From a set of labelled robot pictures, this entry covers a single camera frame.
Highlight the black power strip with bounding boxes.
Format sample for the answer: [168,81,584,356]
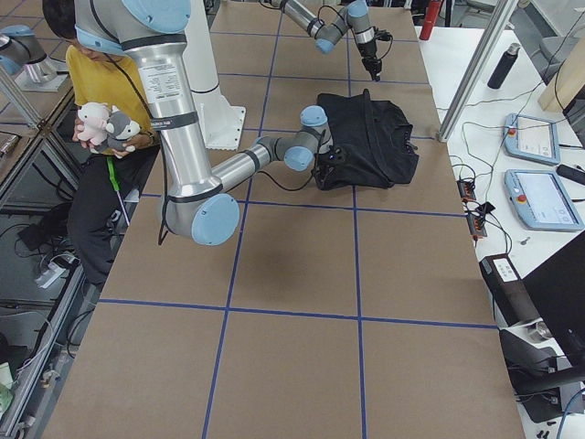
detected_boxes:
[457,178,489,240]

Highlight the dark brown box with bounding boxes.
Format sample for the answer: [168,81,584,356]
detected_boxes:
[479,253,540,327]

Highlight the upper teach pendant tablet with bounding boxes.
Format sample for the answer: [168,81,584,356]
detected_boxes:
[503,113,560,166]

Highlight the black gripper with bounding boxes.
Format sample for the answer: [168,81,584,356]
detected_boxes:
[356,39,382,81]

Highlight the red bottle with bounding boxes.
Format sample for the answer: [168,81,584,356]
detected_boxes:
[419,0,443,41]

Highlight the brown paper table cover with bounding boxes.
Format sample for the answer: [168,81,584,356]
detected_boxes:
[44,2,524,438]

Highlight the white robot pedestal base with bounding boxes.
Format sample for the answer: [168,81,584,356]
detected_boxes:
[183,0,246,150]

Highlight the black graphic t-shirt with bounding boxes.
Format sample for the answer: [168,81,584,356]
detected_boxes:
[314,89,419,190]

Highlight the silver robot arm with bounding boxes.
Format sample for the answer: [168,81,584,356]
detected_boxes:
[75,1,333,246]
[264,0,391,81]

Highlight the lower teach pendant tablet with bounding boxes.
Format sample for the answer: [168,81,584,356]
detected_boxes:
[504,169,584,231]

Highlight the black monitor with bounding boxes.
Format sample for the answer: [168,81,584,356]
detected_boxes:
[523,233,585,366]

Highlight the black water bottle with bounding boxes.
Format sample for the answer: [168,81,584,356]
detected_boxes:
[487,43,521,90]

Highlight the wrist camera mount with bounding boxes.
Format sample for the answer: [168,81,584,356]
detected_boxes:
[317,145,347,176]
[374,27,394,43]

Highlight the teach pendant tablet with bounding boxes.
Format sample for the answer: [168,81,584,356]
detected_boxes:
[503,113,560,166]
[504,169,584,231]

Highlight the aluminium frame post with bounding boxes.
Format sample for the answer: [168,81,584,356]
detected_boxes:
[437,0,517,143]

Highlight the grey plush toy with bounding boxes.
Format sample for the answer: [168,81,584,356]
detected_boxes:
[106,105,141,153]

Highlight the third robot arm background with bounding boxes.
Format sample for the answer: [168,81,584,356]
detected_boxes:
[1,25,69,91]

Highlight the person in yellow shirt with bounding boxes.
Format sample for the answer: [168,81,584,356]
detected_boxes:
[42,1,159,289]

